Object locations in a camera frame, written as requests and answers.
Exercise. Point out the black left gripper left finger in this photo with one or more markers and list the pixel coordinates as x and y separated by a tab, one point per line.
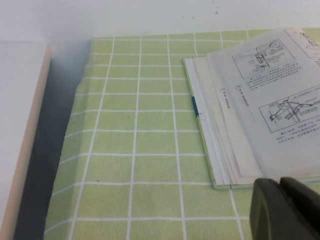
267	212

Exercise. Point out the green white checked tablecloth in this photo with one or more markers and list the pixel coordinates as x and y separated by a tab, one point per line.
125	125

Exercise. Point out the illustrated technical book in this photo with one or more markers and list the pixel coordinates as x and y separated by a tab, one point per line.
250	112

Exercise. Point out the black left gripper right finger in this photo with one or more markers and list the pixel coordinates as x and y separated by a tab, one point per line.
305	207

